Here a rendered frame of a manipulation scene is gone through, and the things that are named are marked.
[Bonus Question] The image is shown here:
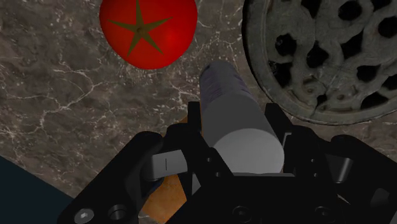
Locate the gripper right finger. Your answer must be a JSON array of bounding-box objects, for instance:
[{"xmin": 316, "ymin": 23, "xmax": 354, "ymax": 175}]
[{"xmin": 264, "ymin": 103, "xmax": 397, "ymax": 224}]

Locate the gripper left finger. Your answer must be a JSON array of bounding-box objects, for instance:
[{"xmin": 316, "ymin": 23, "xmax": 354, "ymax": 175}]
[{"xmin": 57, "ymin": 101, "xmax": 234, "ymax": 224}]

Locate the grey cylinder bottle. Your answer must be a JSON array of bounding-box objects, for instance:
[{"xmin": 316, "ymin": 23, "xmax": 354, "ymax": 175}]
[{"xmin": 199, "ymin": 60, "xmax": 285, "ymax": 174}]

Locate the orange brown flat object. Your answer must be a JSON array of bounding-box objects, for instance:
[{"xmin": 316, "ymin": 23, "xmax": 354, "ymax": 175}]
[{"xmin": 141, "ymin": 105, "xmax": 203, "ymax": 224}]

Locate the grey perforated round bowl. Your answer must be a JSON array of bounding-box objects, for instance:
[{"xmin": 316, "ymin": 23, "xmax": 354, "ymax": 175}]
[{"xmin": 242, "ymin": 0, "xmax": 397, "ymax": 126}]

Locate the red tomato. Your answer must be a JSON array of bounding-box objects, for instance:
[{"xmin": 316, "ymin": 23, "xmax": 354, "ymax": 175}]
[{"xmin": 99, "ymin": 0, "xmax": 199, "ymax": 70}]

